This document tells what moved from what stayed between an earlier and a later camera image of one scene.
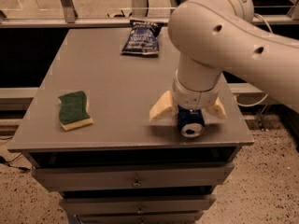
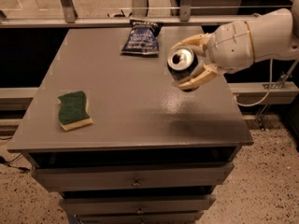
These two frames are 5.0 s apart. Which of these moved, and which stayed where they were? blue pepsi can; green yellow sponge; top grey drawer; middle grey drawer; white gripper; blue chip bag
Moved: blue pepsi can; white gripper
Stayed: green yellow sponge; blue chip bag; middle grey drawer; top grey drawer
